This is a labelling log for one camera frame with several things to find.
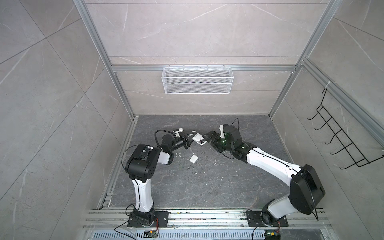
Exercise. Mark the white remote control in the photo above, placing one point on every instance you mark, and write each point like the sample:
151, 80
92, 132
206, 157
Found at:
198, 138

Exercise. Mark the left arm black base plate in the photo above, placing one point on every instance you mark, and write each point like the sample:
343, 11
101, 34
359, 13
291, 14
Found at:
151, 219

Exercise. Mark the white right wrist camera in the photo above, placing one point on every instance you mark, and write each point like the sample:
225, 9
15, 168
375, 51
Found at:
222, 134

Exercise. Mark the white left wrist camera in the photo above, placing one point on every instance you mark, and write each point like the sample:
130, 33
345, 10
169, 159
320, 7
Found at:
177, 132

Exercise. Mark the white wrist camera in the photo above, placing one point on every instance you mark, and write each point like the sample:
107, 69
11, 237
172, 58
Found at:
222, 134
177, 132

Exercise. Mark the white wire mesh basket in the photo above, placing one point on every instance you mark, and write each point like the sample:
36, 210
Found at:
197, 80

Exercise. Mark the white remote battery cover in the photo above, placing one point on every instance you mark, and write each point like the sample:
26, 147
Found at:
193, 159

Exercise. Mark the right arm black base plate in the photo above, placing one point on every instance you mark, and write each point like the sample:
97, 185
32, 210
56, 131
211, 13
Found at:
263, 219

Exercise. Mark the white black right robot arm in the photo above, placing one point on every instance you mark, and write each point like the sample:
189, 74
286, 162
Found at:
306, 189

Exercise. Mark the black wire hook rack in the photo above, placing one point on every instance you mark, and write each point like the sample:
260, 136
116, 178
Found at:
338, 132

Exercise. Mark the aluminium frame profile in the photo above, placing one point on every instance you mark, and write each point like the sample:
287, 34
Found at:
91, 28

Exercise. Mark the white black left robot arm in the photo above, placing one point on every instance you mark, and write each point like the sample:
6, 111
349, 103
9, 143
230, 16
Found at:
141, 166

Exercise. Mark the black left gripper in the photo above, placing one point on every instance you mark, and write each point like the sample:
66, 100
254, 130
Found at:
186, 140

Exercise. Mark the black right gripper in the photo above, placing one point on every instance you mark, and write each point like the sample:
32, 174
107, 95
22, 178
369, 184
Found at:
213, 142

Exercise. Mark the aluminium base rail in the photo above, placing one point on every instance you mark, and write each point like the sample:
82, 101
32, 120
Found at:
210, 219

